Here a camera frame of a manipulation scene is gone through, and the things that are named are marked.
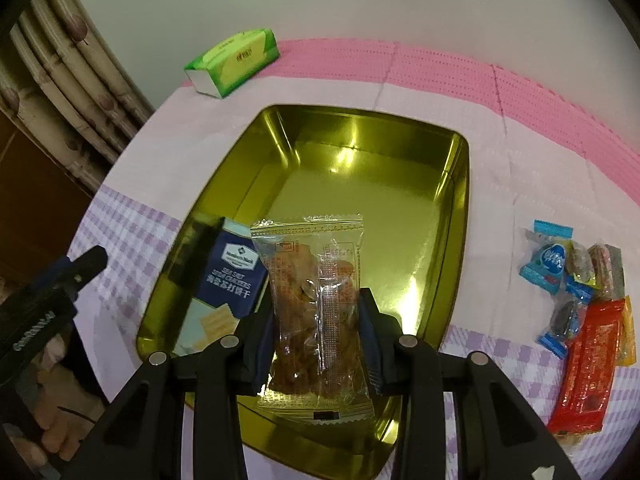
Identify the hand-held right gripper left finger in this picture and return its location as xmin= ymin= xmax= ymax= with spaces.
xmin=75 ymin=287 xmax=280 ymax=480

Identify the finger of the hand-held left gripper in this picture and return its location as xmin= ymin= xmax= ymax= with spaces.
xmin=42 ymin=245 xmax=109 ymax=292

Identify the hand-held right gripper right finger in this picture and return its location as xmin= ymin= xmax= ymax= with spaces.
xmin=357 ymin=287 xmax=576 ymax=480

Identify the blue cracker packet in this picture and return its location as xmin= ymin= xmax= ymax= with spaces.
xmin=172 ymin=217 xmax=269 ymax=356

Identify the gold tin box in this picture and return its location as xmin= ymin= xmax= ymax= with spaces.
xmin=136 ymin=105 xmax=471 ymax=480

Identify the blue dark cookie packet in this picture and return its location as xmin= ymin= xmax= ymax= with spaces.
xmin=538 ymin=275 xmax=596 ymax=359

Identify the red snack packet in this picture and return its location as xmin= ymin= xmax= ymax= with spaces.
xmin=547 ymin=298 xmax=627 ymax=433

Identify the person's left hand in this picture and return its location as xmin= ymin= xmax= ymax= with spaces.
xmin=2 ymin=332 xmax=108 ymax=473

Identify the brown wooden cabinet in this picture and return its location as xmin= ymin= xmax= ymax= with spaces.
xmin=0 ymin=110 xmax=95 ymax=286

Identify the beige patterned curtain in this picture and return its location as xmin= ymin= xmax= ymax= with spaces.
xmin=0 ymin=0 xmax=156 ymax=196

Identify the blue candy packet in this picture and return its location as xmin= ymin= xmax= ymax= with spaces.
xmin=518 ymin=220 xmax=574 ymax=295

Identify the pink checked blanket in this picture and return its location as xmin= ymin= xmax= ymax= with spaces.
xmin=67 ymin=37 xmax=640 ymax=480

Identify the pink patterned snack packet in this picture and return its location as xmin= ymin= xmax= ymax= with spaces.
xmin=587 ymin=244 xmax=613 ymax=302

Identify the green tissue box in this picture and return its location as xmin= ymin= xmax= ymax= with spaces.
xmin=182 ymin=27 xmax=281 ymax=99

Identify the orange snack packet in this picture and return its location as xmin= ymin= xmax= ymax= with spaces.
xmin=617 ymin=296 xmax=639 ymax=367

